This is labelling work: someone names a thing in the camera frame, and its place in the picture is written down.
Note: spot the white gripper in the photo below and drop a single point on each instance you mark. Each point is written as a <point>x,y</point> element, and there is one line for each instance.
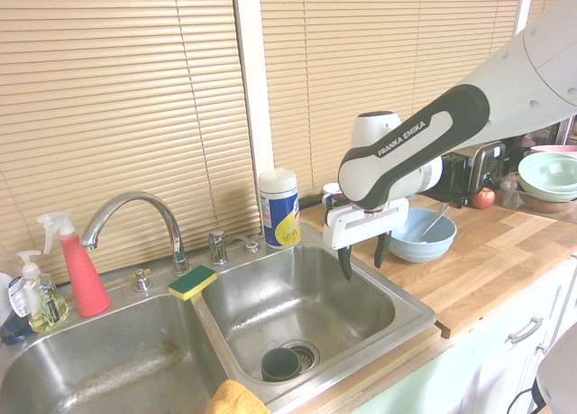
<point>360,227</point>

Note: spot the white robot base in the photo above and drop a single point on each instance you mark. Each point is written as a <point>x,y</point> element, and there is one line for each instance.
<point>559,373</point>

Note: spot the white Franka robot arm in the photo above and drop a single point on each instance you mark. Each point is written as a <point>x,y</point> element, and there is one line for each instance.
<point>509,85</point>

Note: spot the stainless steel double sink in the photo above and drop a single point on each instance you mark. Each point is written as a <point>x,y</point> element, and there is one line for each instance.
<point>306,306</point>

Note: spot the chrome sink knob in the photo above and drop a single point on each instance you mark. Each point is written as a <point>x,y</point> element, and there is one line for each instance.
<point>141,281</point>

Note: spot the light blue bowl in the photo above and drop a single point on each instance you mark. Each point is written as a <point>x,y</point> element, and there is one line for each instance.
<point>424,249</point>

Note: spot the white disinfecting wipes canister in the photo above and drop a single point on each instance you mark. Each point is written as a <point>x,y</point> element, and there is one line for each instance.
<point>279,211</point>

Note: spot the metal drain strainer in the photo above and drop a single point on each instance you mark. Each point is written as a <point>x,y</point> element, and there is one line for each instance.
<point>308,353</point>

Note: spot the red apple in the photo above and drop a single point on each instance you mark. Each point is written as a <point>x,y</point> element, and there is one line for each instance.
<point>483,198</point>

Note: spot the dark green cup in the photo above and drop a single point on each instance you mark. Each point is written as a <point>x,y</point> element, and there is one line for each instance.
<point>279,364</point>

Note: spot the black chrome toaster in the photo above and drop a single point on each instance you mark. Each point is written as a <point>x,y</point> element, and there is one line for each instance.
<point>478,166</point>

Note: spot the pale green cabinet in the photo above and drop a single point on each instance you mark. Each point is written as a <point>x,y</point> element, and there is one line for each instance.
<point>473,369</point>

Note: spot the clear plastic container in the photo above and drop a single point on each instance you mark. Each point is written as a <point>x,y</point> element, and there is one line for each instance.
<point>509,193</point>

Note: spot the yellow green sponge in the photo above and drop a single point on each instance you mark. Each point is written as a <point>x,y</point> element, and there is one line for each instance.
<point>191,281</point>

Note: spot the brown wooden bowl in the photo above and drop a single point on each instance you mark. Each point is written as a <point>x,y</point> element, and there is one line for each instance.
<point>547,205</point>

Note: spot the yellow cloth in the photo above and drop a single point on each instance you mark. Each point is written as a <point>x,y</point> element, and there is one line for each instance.
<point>234,398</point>

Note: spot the mint green bowl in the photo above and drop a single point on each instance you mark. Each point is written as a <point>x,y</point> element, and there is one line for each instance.
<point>547,172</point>

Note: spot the pink bowl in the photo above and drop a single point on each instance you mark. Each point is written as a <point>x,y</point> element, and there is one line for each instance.
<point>554,149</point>

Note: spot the chrome gooseneck faucet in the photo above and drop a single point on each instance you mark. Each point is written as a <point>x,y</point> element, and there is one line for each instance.
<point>135,202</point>

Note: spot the red spray bottle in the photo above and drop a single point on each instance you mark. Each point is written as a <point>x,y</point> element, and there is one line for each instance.
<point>85,278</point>

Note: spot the wide beige window blind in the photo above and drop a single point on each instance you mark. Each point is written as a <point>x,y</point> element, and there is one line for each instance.
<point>112,94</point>

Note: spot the clear yellow soap pump bottle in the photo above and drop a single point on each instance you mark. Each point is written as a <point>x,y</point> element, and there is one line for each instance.
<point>45,306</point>

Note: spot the dark blue soap bottle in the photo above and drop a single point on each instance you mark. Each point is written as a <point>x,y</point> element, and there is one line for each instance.
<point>15,301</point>

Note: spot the white window frame post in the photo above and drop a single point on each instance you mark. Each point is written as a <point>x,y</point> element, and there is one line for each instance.
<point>252,71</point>

